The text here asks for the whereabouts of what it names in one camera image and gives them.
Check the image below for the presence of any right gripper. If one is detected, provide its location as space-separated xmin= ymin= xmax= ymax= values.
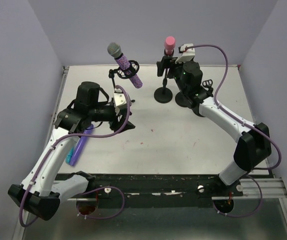
xmin=156 ymin=56 xmax=189 ymax=96

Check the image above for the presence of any pink microphone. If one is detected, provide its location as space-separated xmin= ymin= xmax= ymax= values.
xmin=164 ymin=36 xmax=176 ymax=56

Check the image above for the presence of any black round-base clip stand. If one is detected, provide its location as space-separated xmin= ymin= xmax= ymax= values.
xmin=153 ymin=52 xmax=174 ymax=104

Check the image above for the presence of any black shock-mount desk stand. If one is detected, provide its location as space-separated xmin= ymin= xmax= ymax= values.
xmin=175 ymin=92 xmax=191 ymax=109

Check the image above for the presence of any plain purple microphone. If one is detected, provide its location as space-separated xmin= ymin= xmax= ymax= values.
xmin=68 ymin=136 xmax=88 ymax=167

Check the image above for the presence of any teal microphone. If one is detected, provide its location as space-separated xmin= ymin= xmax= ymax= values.
xmin=65 ymin=147 xmax=74 ymax=165

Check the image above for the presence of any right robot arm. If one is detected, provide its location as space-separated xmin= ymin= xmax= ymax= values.
xmin=156 ymin=56 xmax=272 ymax=196

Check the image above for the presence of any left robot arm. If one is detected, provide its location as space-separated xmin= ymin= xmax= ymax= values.
xmin=8 ymin=81 xmax=135 ymax=222

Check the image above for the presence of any purple glitter microphone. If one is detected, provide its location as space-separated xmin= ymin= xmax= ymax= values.
xmin=107 ymin=42 xmax=143 ymax=89

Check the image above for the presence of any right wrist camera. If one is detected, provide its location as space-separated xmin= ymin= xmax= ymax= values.
xmin=175 ymin=43 xmax=195 ymax=64

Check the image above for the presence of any black tripod shock-mount stand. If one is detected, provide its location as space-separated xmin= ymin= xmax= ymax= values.
xmin=108 ymin=60 xmax=140 ymax=88

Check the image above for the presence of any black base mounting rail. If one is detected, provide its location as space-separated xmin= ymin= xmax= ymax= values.
xmin=74 ymin=174 xmax=243 ymax=209

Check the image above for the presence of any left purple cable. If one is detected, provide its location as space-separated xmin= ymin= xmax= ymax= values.
xmin=18 ymin=84 xmax=133 ymax=228

